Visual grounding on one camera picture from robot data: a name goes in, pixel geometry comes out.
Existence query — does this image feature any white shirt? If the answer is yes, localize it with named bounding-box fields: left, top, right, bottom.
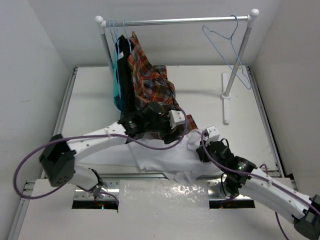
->
left=80, top=130, right=222, bottom=186

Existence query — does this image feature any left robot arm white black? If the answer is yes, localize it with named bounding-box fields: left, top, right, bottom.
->
left=39, top=102, right=188, bottom=196

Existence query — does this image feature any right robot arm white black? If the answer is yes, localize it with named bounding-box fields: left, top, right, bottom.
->
left=196, top=140, right=320, bottom=240

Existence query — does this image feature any plaid shirt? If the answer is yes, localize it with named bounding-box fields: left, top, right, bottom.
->
left=127, top=30, right=200, bottom=132

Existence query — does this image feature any teal garment on hanger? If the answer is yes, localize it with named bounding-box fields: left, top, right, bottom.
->
left=112, top=50, right=125, bottom=112

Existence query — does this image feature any black garment on hanger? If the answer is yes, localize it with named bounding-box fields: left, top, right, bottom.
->
left=116, top=33, right=144, bottom=118

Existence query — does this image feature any blue hanger with black garment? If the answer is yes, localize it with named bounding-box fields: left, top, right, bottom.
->
left=112, top=20, right=120, bottom=48

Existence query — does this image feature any blue hanger with teal garment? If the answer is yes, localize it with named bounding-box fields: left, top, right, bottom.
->
left=108, top=20, right=116, bottom=45

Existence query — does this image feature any clothes rack metal white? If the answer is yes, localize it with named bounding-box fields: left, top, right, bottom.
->
left=94, top=8, right=260, bottom=125

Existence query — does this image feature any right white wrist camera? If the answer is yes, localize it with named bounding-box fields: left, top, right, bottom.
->
left=205, top=126, right=220, bottom=145

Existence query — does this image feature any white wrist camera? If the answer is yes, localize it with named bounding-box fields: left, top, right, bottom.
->
left=169, top=110, right=186, bottom=130
left=205, top=126, right=220, bottom=145

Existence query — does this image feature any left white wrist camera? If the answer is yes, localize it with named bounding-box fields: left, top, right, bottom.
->
left=169, top=110, right=186, bottom=130

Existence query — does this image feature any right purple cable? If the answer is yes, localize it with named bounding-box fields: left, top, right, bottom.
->
left=201, top=128, right=320, bottom=240

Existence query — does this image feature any purple cable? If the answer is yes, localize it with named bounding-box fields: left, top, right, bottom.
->
left=201, top=128, right=320, bottom=240
left=12, top=107, right=189, bottom=200

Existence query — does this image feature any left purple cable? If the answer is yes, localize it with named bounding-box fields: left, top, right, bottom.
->
left=12, top=107, right=189, bottom=200

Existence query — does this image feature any metal mounting rail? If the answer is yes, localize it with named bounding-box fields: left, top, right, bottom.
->
left=23, top=171, right=276, bottom=202

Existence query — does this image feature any empty blue wire hanger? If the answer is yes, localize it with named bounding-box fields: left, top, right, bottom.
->
left=202, top=14, right=252, bottom=90

